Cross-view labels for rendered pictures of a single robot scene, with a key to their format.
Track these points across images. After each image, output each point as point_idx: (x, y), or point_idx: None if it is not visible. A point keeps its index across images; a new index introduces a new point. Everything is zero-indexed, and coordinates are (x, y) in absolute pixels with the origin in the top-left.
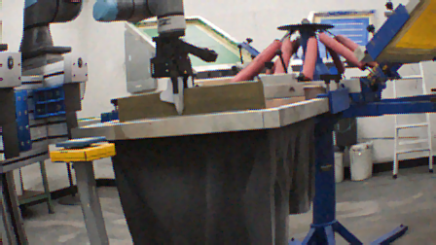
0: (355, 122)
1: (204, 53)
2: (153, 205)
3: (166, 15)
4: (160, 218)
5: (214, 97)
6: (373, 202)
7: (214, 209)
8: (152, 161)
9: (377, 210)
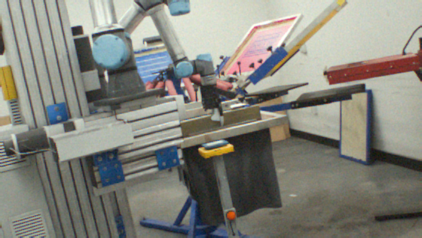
0: None
1: (232, 95)
2: (213, 176)
3: (211, 74)
4: (217, 182)
5: (238, 115)
6: (172, 189)
7: (247, 169)
8: None
9: (185, 193)
